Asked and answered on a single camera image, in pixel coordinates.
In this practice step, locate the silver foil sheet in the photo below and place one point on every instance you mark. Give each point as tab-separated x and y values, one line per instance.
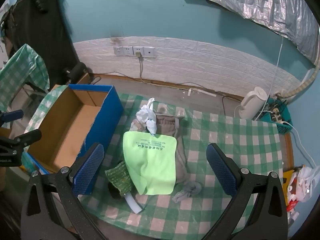
292	19

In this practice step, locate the green checkered tablecloth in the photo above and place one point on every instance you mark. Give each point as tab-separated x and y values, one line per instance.
254	145

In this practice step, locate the blue cardboard box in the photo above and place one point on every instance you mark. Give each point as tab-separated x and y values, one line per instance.
71	119

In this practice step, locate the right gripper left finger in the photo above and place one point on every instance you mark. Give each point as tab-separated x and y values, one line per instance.
40	218

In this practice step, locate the grey brown trousers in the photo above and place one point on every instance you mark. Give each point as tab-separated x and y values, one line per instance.
170	125

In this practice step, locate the black and white sock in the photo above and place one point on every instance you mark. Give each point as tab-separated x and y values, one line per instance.
115	194

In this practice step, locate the light green cloth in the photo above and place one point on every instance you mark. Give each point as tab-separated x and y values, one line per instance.
150	161

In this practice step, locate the small grey sock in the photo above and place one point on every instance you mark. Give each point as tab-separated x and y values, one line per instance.
190	189

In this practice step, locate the white red plastic bag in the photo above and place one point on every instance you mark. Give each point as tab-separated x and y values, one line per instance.
299	185

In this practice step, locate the white electric kettle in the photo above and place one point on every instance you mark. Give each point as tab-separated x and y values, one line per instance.
252	103

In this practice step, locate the white wall socket row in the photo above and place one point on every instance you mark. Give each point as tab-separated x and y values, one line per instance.
134	51

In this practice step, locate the black hanging coat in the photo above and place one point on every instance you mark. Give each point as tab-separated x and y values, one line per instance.
39	24

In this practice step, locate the white blue plastic bag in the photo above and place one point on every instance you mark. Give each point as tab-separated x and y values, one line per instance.
147	117

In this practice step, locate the teal basket with power strip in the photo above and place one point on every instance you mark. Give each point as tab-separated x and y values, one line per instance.
276	112

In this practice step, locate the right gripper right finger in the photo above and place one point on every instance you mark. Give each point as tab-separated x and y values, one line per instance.
268	218

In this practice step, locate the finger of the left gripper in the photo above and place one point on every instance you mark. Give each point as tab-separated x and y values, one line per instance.
6	117
27	139

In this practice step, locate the checkered covered chair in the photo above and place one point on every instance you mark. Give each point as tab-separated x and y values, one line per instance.
25	65

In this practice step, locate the green sparkly knitted cloth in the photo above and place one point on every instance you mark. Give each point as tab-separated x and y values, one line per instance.
119	180

